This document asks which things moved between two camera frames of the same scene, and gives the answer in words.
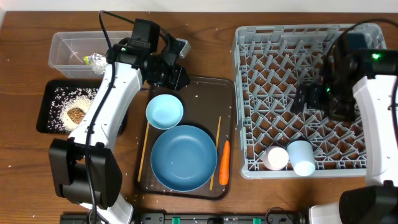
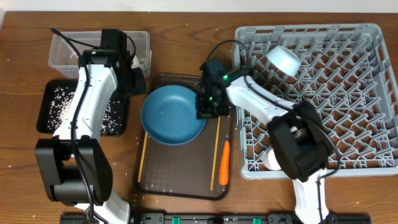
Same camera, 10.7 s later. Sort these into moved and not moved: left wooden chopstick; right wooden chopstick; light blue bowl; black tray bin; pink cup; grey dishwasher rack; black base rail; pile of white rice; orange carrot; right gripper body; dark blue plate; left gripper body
Moved: dark blue plate; right gripper body; light blue bowl; left gripper body
Not moved: pile of white rice; black tray bin; right wooden chopstick; orange carrot; left wooden chopstick; black base rail; grey dishwasher rack; pink cup
